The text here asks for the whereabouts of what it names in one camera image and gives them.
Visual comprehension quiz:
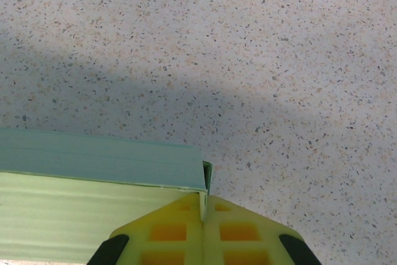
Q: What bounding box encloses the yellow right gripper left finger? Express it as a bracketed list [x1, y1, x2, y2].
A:
[89, 194, 205, 265]

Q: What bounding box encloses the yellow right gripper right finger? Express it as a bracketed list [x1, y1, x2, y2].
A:
[203, 195, 323, 265]

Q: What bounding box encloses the light green paper box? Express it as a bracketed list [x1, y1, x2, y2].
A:
[0, 126, 215, 261]

